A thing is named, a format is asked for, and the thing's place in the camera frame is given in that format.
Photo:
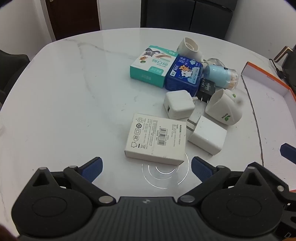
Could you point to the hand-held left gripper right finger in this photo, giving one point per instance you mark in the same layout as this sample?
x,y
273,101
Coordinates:
x,y
201,170

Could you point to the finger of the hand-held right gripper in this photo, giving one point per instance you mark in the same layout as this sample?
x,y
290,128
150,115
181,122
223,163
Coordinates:
x,y
288,150

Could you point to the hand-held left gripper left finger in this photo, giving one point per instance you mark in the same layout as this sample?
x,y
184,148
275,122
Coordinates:
x,y
93,168

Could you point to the white cube charger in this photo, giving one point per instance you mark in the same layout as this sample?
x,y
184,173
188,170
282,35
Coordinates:
x,y
208,135

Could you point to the white adapter carton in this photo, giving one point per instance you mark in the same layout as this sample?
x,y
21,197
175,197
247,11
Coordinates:
x,y
152,136

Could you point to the orange-rimmed cardboard box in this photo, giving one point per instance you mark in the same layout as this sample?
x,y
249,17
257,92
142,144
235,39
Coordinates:
x,y
266,92

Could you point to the white heater with green leaf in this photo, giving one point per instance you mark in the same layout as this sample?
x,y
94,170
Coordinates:
x,y
222,106

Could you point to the rounded white usb charger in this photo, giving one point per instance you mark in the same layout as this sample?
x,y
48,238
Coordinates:
x,y
179,104

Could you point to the black plug adapter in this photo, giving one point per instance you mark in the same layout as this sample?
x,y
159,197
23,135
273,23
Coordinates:
x,y
207,89

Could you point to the blue toothpick holder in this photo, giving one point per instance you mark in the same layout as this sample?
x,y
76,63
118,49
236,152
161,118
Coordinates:
x,y
217,74

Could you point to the blue cartoon print box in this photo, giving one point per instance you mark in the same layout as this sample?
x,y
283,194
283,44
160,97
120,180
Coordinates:
x,y
182,74

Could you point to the clear liquid refill bottle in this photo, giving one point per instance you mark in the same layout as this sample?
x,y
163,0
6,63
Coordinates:
x,y
211,62

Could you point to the teal bandage box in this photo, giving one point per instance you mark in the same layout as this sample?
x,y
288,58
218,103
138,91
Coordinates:
x,y
150,67

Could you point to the white plug-in heater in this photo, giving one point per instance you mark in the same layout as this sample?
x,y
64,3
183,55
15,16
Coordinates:
x,y
189,47

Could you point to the dark chair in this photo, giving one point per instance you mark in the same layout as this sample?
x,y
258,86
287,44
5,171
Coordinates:
x,y
11,67

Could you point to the brown wooden door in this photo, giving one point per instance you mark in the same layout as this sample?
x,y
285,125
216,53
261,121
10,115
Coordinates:
x,y
74,16

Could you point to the black refrigerator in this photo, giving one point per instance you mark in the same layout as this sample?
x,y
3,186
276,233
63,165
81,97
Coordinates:
x,y
173,14

